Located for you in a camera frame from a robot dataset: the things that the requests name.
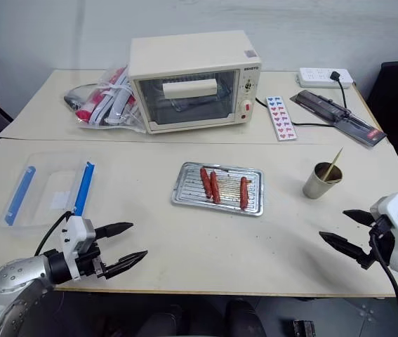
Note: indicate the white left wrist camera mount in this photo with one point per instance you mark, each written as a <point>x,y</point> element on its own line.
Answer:
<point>74,235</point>

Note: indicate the clear container with blue clips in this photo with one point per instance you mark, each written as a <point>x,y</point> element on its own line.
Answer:
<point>44,189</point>

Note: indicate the clear bag of red-white items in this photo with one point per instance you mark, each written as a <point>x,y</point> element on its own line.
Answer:
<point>114,102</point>

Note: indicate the black ribbed block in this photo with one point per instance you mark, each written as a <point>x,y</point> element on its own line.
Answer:
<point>304,329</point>

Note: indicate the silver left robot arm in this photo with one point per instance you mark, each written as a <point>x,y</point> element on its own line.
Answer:
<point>16,277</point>

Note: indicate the black flat tool package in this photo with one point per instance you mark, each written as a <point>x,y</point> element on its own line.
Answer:
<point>325,105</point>

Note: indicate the heart sticker sheet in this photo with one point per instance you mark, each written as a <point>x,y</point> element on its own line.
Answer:
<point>283,121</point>

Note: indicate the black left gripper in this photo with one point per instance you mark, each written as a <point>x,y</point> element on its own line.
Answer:
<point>88,263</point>

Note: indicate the red sausage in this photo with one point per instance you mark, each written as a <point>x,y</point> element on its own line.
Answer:
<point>215,187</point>
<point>205,182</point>
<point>244,193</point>

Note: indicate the metal cup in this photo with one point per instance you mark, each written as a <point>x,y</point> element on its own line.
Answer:
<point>316,187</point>

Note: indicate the white power strip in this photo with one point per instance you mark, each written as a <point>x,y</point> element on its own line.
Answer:
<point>312,78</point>

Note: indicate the wooden stir stick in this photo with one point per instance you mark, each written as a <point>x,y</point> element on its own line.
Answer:
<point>335,161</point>

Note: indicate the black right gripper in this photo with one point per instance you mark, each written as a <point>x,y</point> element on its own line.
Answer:
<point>383,245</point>

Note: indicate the cream toaster oven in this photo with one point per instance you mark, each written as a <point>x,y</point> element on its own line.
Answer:
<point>191,52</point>

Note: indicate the silver metal baking tray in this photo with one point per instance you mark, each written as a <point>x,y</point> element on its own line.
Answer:
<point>191,189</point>

